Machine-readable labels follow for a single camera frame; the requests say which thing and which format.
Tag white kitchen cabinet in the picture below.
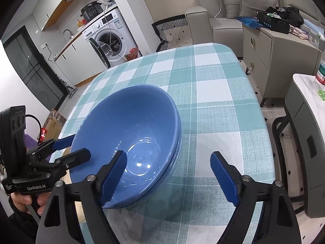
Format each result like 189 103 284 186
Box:
54 25 107 87

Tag grey sofa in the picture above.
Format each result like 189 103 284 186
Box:
185 0 280 50

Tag clear water bottle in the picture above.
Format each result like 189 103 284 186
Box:
314 55 325 84

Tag blue bowl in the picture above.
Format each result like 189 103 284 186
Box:
107 128 183 206
69 85 182 205
103 140 183 208

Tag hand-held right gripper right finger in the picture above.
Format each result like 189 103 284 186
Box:
210 151 302 244

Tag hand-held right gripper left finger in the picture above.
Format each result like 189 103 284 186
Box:
38 150 127 244

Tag tissue box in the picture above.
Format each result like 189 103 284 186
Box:
308 30 325 48

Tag teal checked tablecloth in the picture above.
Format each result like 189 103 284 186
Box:
60 43 276 244

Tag red gift bag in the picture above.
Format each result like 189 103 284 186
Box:
126 46 143 61

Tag light blue pillow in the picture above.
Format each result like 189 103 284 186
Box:
303 19 319 32

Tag grey drawer cabinet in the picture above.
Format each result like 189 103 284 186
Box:
242 22 322 107

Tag black microwave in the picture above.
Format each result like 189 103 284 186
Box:
81 0 106 21

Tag grey cushion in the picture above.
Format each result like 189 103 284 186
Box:
237 0 279 18
218 0 242 19

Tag purple bag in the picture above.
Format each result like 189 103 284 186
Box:
24 132 41 153

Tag white charging cable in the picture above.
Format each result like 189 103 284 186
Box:
214 0 228 21

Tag black box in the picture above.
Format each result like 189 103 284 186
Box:
256 11 290 35

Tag person's left forearm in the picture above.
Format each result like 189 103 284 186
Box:
8 203 41 244

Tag black cable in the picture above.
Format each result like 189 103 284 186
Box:
25 115 43 143

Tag colourful papers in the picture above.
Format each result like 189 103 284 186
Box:
289 25 309 40

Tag white wall cabinet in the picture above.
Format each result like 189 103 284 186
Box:
33 0 74 32

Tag blue plastic bag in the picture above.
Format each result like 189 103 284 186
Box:
236 16 264 28

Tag white washing machine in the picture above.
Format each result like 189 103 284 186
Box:
82 5 136 69

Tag black jacket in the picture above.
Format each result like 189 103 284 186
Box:
265 6 304 27

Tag black metal chair frame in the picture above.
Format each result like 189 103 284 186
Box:
272 115 308 212

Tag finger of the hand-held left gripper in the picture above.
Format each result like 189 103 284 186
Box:
31 148 92 181
26 135 77 162

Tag black glass door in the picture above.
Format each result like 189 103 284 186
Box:
2 25 67 112

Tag printed cardboard box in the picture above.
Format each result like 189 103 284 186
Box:
42 109 67 145

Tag person's left hand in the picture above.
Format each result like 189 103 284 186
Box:
11 193 49 213

